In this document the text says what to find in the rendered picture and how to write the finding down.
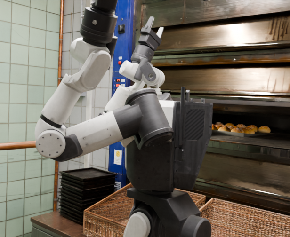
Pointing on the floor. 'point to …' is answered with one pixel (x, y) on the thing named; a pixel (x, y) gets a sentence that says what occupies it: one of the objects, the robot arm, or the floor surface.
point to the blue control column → (123, 4)
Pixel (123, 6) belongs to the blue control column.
